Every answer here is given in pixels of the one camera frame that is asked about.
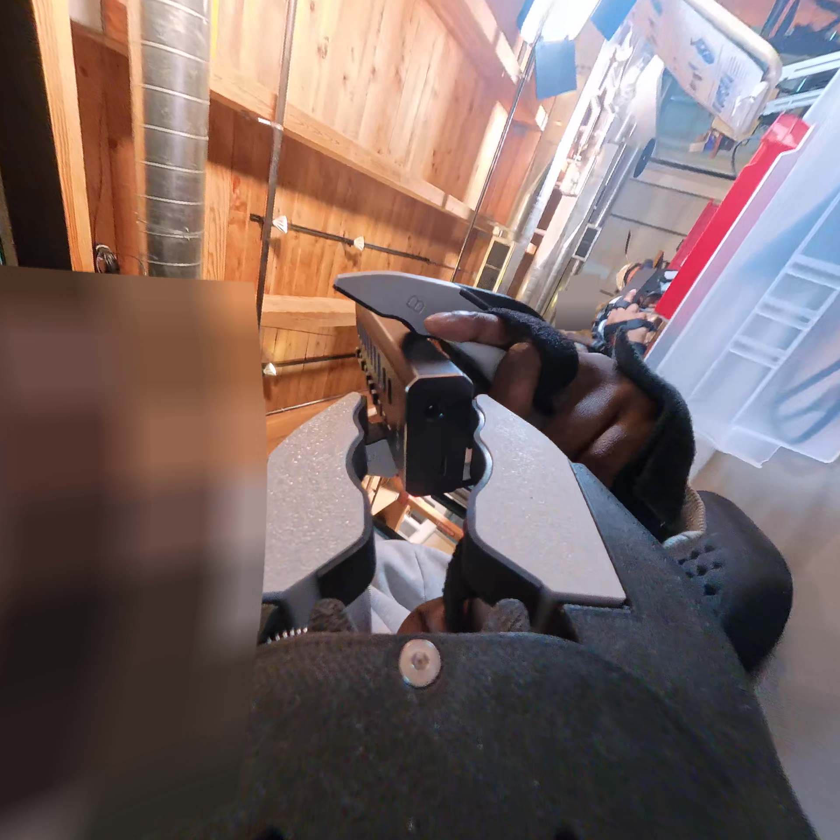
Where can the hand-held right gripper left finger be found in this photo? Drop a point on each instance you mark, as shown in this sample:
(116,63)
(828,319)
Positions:
(308,505)

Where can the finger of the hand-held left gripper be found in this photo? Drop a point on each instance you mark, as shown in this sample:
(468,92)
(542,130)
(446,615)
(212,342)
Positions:
(394,295)

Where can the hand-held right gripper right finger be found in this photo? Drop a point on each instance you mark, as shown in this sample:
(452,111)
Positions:
(544,525)

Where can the black USB hub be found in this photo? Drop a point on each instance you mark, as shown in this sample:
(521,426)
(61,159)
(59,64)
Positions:
(436,426)

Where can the clear plastic bin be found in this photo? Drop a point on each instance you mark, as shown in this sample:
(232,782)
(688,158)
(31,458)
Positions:
(774,328)

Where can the person's left hand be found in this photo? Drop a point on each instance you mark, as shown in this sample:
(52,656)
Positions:
(604,426)

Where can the white vent grille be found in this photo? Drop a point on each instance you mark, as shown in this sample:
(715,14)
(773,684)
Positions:
(495,262)

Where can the metal conduit pipe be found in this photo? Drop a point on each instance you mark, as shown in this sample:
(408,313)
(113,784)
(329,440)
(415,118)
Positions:
(279,131)

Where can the blue square panel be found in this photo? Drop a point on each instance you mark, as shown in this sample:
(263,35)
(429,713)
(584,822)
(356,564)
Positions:
(556,69)

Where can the red plastic crate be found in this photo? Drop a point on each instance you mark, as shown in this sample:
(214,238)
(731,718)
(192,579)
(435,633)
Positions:
(768,151)

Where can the cardboard poster board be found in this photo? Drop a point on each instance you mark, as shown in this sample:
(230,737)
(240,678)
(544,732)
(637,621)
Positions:
(709,52)

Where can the silver ventilation duct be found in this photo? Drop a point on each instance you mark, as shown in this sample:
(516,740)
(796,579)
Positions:
(174,131)

